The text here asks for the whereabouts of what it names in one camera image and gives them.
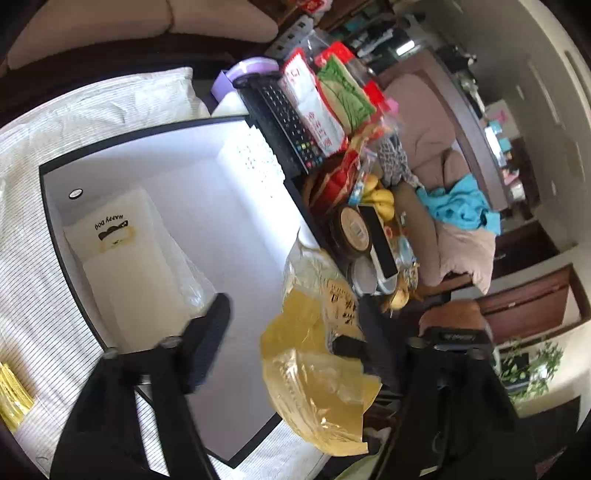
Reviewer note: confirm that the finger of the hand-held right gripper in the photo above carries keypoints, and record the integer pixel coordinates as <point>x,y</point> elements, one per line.
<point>348,347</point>

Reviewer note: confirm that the wicker basket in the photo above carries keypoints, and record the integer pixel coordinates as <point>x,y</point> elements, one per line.
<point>311,189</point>

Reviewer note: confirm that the person's right hand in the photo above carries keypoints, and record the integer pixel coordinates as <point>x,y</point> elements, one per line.
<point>455,316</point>

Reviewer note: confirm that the green houseplant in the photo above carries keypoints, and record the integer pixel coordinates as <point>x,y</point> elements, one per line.
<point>531,364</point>

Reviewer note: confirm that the yellow plastic bag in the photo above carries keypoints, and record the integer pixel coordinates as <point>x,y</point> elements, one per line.
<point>314,392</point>

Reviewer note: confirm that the bunch of bananas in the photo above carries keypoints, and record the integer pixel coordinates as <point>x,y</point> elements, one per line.
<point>381,201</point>

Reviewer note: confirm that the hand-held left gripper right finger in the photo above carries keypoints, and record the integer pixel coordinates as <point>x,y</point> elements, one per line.
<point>385,323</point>

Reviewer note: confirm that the grey plastic rack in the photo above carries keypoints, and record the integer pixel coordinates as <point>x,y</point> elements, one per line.
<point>295,34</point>

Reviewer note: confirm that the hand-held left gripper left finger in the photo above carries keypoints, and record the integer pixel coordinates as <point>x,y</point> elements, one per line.
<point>207,341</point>

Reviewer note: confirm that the green snack packet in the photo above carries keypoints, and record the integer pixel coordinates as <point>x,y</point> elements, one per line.
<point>346,92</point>

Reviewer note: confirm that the white dog print plastic bag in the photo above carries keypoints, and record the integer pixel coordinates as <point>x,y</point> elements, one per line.
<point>129,277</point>

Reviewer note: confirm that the black phone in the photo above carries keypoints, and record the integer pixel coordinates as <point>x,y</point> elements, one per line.
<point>381,244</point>

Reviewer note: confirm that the yellow pear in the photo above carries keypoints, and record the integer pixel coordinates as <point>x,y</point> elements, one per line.
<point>399,297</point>

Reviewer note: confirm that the brown sofa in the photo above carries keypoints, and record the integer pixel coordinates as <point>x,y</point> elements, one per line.
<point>138,23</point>

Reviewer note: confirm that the white striped table cloth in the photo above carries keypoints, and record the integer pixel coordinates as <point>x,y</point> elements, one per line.
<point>27,277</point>

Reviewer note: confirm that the brown wooden door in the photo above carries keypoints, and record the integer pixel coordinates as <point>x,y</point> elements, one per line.
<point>526,300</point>

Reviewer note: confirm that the teal cloth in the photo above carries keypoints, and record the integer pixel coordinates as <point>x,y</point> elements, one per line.
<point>461,203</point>

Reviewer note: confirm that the white perforated sheet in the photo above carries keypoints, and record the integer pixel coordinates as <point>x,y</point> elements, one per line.
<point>251,152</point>

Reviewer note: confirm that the red and white packet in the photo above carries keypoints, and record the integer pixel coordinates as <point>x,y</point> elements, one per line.
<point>314,106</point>

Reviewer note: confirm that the black and white patterned bag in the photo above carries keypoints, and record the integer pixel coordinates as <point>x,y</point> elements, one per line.
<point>395,157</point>

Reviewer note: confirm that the yellow foil packet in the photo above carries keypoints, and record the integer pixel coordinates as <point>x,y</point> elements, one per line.
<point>14,397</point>

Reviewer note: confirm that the black remote keyboard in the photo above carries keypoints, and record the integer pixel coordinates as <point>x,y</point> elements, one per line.
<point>286,124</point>

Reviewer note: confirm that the purple container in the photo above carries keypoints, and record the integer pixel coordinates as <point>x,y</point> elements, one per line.
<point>235,76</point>

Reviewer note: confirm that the glass jar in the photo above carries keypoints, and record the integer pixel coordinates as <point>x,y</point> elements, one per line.
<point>367,277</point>

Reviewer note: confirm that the black box with white inside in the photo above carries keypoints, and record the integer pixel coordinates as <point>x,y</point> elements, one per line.
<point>221,207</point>

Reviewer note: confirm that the beige armchair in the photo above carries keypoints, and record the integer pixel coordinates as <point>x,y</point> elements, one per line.
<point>434,138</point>

